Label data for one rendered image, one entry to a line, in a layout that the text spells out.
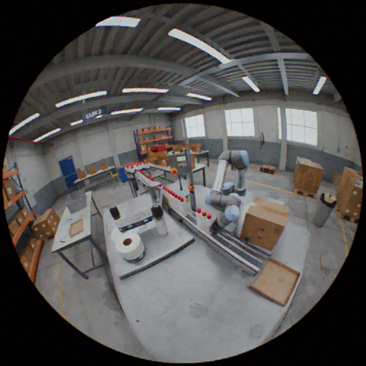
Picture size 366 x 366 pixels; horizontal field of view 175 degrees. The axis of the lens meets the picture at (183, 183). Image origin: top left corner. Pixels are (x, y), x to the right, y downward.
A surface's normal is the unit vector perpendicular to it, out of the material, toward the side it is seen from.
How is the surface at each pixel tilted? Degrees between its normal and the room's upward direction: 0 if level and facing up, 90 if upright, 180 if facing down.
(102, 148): 90
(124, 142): 90
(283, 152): 90
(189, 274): 0
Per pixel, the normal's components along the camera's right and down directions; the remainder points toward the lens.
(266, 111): -0.75, 0.35
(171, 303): -0.13, -0.91
